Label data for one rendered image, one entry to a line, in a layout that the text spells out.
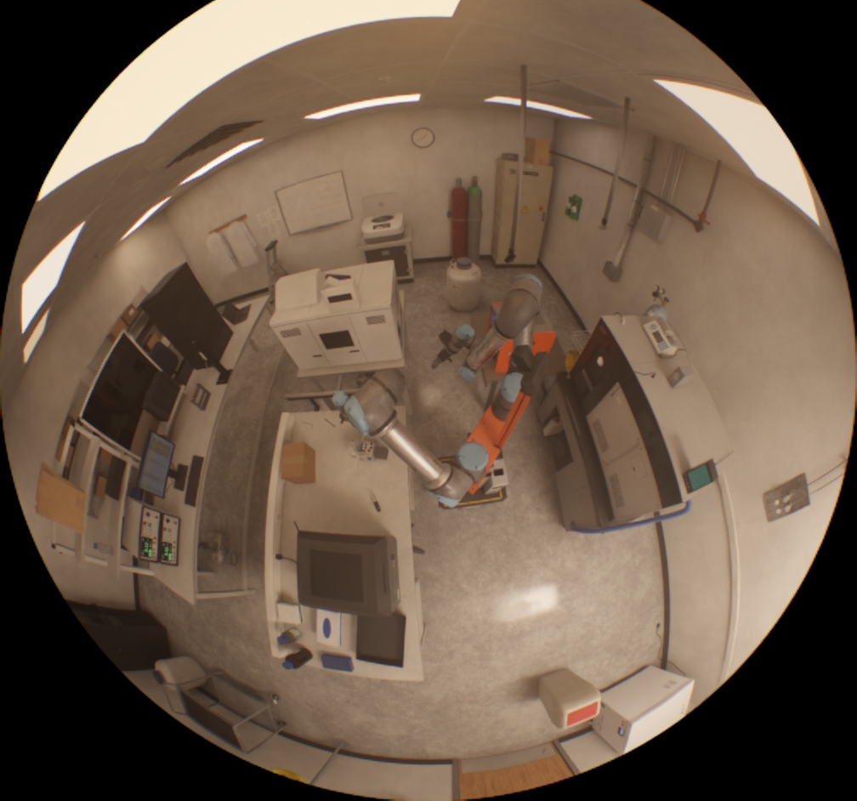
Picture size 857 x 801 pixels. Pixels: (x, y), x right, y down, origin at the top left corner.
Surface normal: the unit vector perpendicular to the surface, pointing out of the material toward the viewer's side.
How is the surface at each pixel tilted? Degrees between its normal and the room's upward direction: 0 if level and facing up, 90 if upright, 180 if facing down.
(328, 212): 90
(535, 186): 90
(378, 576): 51
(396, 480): 0
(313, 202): 90
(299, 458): 0
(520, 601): 0
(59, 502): 91
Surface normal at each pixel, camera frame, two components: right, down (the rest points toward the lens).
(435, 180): 0.07, 0.81
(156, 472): 0.99, -0.14
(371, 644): -0.07, -0.58
